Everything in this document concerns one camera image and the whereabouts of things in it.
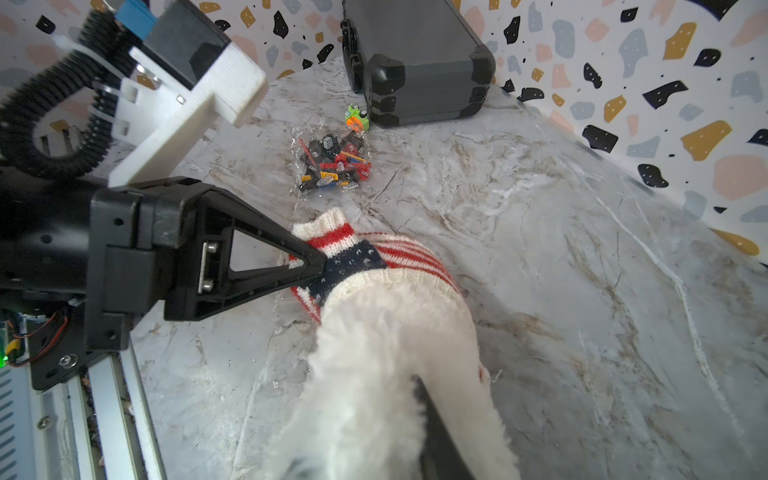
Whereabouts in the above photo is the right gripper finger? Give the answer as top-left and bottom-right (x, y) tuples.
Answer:
(413, 376), (474, 480)

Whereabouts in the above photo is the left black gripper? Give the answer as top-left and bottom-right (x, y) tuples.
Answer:
(1, 168), (327, 351)

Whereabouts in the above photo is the white teddy bear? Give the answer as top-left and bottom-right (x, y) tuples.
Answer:
(263, 269), (520, 479)

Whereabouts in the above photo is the red white striped sweater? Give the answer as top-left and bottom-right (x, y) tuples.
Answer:
(291, 208), (459, 324)

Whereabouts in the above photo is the clear bag of small toys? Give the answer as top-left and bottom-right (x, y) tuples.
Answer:
(290, 104), (373, 194)

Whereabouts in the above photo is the dark grey hard case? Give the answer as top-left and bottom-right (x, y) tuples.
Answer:
(341, 0), (496, 127)

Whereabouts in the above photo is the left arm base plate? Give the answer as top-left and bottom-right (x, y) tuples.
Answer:
(1, 290), (107, 392)

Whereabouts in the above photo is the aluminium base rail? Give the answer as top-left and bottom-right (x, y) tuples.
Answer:
(1, 348), (167, 479)

